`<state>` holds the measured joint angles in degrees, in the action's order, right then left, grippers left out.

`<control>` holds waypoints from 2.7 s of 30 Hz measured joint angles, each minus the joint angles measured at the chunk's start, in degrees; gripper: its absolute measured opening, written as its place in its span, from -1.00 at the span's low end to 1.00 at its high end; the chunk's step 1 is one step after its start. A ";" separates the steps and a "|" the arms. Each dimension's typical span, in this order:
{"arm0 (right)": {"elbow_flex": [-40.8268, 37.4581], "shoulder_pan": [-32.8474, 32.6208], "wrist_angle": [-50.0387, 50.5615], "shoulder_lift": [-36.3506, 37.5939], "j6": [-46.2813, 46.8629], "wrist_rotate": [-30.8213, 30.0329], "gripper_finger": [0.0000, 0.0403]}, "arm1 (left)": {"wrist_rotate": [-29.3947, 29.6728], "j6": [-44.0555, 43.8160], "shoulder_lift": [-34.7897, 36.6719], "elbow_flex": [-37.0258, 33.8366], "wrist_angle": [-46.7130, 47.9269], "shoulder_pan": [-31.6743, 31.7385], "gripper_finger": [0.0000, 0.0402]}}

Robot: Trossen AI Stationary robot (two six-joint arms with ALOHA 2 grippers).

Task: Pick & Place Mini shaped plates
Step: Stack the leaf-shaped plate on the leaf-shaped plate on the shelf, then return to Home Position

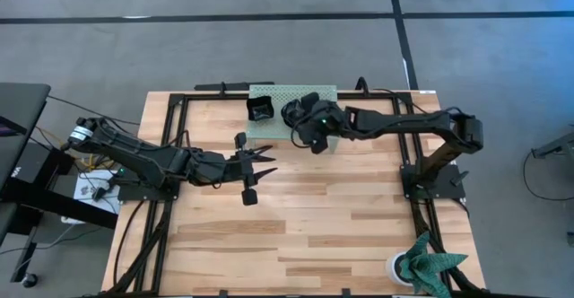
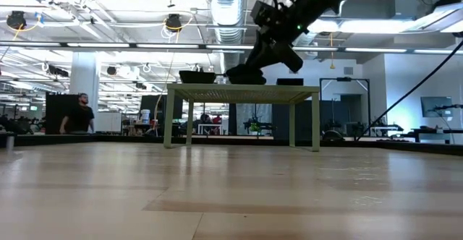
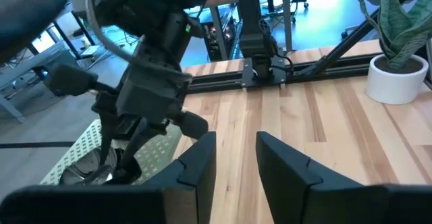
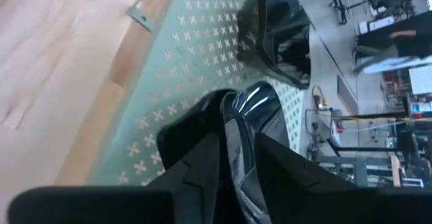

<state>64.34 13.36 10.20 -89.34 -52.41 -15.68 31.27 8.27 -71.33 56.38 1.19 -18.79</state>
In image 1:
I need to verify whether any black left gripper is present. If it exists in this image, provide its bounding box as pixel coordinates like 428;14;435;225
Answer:
192;131;278;206

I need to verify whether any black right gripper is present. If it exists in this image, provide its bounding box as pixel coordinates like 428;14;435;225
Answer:
286;92;347;154

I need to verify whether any black leaf-shaped mini plate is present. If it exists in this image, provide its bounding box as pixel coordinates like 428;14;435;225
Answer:
280;100;302;128

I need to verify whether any black wavy square mini plate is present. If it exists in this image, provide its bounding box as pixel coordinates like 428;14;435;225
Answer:
246;94;275;122

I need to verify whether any green perforated metal shelf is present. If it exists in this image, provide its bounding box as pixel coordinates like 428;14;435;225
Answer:
245;84;340;154

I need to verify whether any black bar with clamp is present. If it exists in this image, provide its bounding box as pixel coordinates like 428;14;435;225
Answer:
194;81;275;92

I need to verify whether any black floor tape strip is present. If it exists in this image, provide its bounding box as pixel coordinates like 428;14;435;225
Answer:
0;10;574;24
386;0;419;91

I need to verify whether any white printed paper sheet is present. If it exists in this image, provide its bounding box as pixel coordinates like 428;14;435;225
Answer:
74;169;121;214

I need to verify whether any green plant in white pot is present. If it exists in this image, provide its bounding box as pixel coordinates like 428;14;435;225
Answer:
386;231;469;298

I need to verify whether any black desk with legs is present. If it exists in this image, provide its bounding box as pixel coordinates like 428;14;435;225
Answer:
0;82;120;289

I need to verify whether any black stand foot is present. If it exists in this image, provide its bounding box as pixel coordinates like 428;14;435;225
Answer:
531;129;574;160

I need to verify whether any right gripper cable loop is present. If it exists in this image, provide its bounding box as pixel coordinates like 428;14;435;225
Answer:
290;118;317;150

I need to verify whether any black cable to right arm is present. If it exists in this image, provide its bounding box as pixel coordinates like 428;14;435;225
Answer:
356;76;427;115

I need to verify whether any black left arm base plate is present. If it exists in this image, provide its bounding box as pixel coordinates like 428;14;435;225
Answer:
117;166;179;202

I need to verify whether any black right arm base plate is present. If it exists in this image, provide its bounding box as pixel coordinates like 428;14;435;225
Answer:
400;163;466;200

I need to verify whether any thin black cable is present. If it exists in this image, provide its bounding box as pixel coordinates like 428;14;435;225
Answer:
47;94;141;126

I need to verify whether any black floor cable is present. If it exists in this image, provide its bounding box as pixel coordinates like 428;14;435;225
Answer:
522;149;574;202

